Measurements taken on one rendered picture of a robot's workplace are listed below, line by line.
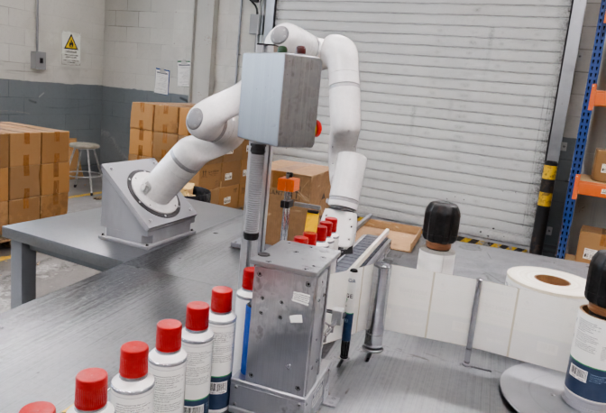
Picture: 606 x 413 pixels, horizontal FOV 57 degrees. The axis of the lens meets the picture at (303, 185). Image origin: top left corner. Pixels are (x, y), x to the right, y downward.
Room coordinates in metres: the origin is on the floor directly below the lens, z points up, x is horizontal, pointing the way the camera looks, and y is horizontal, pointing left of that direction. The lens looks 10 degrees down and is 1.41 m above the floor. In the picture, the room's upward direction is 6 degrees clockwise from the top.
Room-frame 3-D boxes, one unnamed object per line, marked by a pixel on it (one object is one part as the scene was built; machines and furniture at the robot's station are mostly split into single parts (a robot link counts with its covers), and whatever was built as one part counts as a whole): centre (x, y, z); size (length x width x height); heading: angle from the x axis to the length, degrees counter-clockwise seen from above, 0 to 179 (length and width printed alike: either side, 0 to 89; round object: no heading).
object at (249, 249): (1.30, 0.11, 1.16); 0.04 x 0.04 x 0.67; 72
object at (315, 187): (2.05, 0.04, 0.99); 0.30 x 0.24 x 0.27; 161
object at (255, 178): (1.17, 0.10, 1.18); 0.04 x 0.04 x 0.21
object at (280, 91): (1.22, 0.07, 1.38); 0.17 x 0.10 x 0.19; 37
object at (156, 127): (5.60, 1.10, 0.57); 1.20 x 0.85 x 1.14; 157
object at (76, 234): (2.11, 0.45, 0.81); 0.90 x 0.90 x 0.04; 64
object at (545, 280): (1.25, -0.60, 0.95); 0.20 x 0.20 x 0.14
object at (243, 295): (0.94, 0.07, 0.98); 0.05 x 0.05 x 0.20
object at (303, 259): (0.86, 0.00, 1.14); 0.14 x 0.11 x 0.01; 162
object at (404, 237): (2.24, -0.36, 0.85); 0.30 x 0.26 x 0.04; 162
